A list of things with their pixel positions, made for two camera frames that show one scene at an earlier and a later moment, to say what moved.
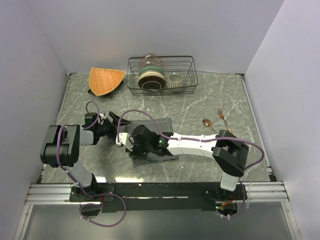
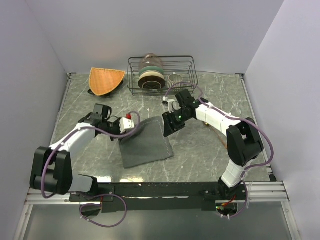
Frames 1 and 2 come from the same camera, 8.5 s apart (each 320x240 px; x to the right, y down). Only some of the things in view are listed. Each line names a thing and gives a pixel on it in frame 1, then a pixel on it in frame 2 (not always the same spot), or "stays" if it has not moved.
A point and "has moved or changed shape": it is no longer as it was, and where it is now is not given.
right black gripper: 133,153 -> 169,128
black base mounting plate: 119,197 stays
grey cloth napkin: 161,125 has moved or changed shape
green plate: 151,68 stays
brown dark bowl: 151,82 stays
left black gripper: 113,127 stays
